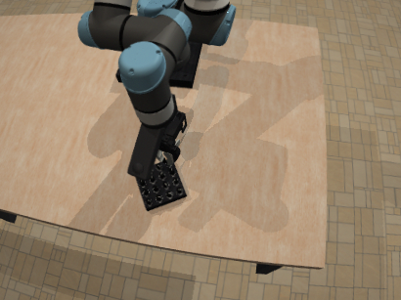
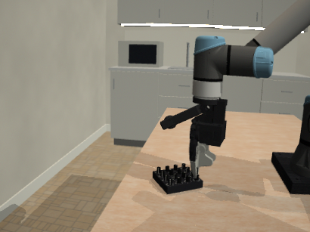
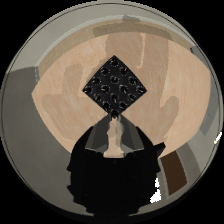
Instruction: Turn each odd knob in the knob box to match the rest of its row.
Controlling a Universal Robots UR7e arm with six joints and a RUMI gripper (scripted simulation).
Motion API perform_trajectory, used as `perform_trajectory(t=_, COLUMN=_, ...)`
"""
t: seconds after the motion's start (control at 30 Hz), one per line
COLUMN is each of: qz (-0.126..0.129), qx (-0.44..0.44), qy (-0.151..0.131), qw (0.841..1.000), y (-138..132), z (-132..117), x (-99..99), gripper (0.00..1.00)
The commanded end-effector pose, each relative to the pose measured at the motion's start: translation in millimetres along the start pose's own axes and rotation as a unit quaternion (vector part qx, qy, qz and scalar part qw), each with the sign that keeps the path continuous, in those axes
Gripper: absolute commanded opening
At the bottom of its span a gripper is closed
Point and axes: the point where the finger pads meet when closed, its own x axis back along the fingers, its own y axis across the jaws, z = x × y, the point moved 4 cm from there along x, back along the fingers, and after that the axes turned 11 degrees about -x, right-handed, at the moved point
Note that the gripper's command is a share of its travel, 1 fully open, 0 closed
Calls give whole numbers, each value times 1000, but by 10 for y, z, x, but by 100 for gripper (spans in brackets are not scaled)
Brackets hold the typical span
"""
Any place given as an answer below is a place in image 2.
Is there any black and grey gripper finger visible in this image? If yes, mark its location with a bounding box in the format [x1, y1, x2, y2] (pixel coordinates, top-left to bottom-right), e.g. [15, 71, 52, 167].
[189, 131, 213, 178]
[197, 144, 216, 174]

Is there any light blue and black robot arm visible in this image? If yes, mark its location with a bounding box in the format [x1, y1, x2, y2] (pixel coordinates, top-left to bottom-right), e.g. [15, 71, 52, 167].
[160, 0, 310, 178]

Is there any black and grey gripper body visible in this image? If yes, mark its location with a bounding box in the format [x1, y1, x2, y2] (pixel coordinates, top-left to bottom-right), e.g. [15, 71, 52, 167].
[190, 96, 228, 147]

